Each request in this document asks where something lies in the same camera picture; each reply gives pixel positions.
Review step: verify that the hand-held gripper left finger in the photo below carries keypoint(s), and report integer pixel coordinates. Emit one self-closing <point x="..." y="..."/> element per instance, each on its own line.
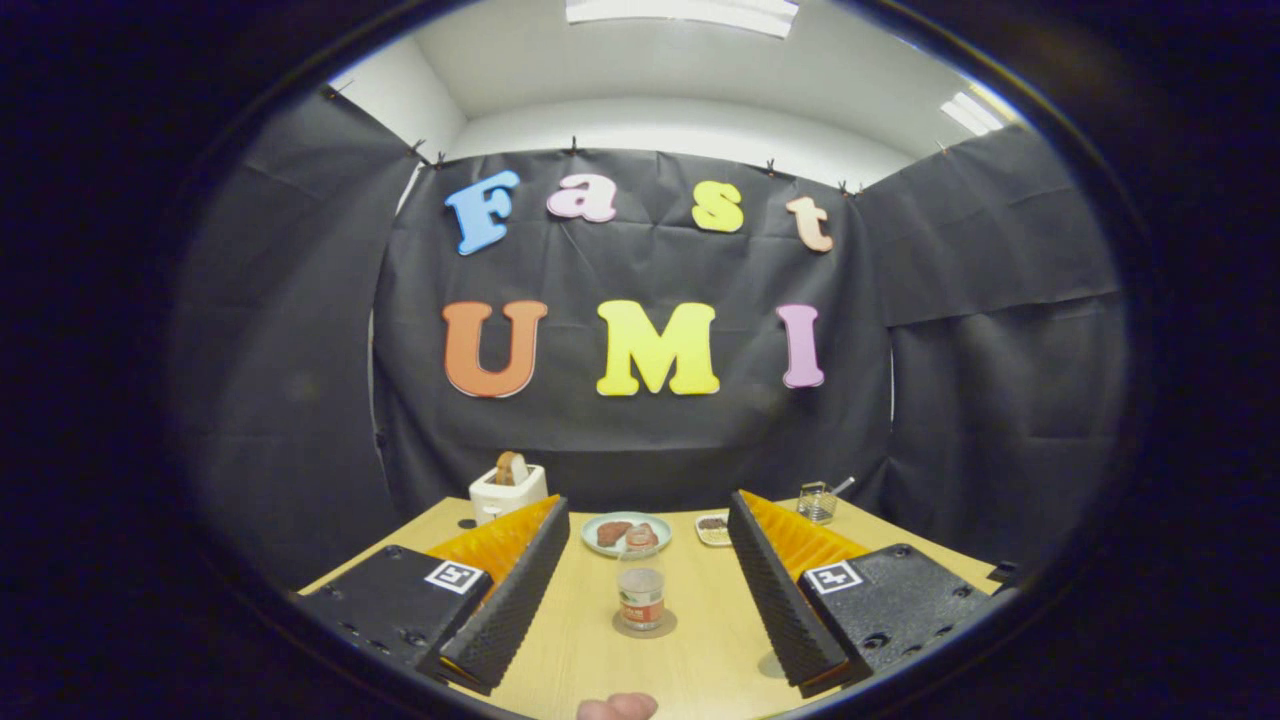
<point x="520" y="590"/>

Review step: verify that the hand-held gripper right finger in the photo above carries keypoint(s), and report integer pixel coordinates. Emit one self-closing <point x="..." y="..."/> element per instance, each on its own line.
<point x="775" y="590"/>

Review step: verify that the round brown coaster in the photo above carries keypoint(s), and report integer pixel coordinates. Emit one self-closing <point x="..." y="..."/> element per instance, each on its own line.
<point x="669" y="625"/>

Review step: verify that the clear juice bottle red label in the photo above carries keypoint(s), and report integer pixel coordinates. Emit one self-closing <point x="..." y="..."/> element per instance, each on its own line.
<point x="641" y="600"/>

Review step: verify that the small white rectangular dish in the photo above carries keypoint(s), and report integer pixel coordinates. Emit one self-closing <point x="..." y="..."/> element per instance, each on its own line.
<point x="712" y="535"/>

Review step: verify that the pale green plate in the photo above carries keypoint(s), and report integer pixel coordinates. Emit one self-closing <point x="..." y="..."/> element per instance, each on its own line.
<point x="590" y="535"/>

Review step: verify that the small clear glass jar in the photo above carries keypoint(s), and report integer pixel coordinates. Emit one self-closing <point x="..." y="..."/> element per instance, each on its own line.
<point x="816" y="505"/>

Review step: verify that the white toaster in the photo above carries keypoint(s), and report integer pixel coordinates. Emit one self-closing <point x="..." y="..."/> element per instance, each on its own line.
<point x="500" y="497"/>

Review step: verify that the wooden table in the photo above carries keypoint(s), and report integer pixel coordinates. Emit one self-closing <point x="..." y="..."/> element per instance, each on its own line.
<point x="700" y="660"/>

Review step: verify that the brown food piece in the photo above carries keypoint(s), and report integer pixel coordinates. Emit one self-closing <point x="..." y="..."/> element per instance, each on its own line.
<point x="648" y="538"/>
<point x="612" y="533"/>

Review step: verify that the toast slice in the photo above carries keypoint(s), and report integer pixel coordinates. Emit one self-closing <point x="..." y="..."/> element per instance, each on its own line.
<point x="510" y="468"/>

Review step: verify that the small black table clamp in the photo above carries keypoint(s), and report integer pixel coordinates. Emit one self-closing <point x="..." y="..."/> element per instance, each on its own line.
<point x="1003" y="573"/>

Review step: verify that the small ceiling light panel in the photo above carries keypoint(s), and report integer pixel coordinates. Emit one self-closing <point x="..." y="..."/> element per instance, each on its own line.
<point x="970" y="113"/>

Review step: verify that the long ceiling light panel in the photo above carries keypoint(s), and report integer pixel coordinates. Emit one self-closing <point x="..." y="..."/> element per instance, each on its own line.
<point x="680" y="12"/>

